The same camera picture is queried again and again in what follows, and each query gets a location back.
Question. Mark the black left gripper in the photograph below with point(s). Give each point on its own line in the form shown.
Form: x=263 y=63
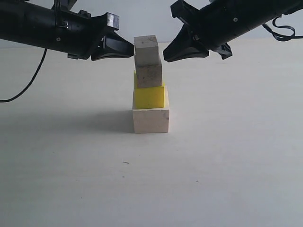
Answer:
x=82 y=36

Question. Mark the medium wooden cube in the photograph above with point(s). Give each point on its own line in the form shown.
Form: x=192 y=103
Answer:
x=148 y=75

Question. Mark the yellow cube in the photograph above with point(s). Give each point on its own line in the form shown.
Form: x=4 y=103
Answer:
x=148 y=98

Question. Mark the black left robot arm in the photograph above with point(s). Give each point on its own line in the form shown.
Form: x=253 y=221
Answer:
x=22 y=22

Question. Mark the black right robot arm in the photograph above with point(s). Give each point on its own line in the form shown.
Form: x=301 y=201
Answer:
x=250 y=14

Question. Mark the small wooden cube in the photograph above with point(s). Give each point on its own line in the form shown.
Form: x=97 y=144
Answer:
x=146 y=50

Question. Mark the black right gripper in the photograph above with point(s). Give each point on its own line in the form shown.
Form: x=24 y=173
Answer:
x=207 y=29

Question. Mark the large wooden cube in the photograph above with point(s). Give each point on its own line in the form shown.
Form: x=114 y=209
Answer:
x=154 y=120

